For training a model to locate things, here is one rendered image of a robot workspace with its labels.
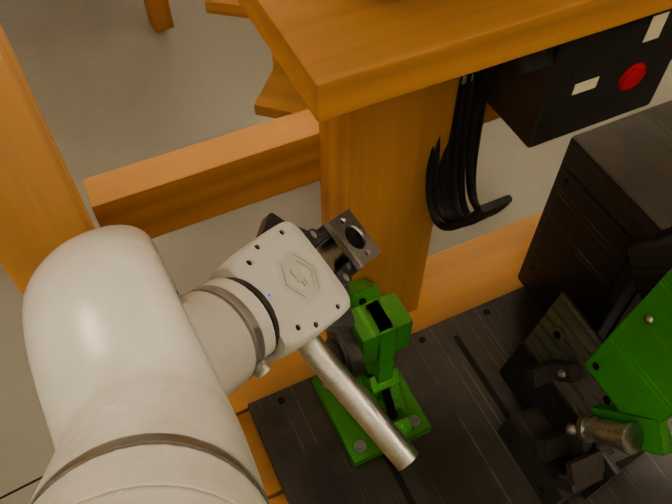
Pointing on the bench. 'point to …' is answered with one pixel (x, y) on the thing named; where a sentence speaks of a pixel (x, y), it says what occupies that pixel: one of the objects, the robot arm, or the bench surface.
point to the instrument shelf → (416, 41)
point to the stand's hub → (346, 350)
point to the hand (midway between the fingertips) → (336, 252)
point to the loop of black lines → (455, 183)
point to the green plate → (640, 358)
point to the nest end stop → (568, 482)
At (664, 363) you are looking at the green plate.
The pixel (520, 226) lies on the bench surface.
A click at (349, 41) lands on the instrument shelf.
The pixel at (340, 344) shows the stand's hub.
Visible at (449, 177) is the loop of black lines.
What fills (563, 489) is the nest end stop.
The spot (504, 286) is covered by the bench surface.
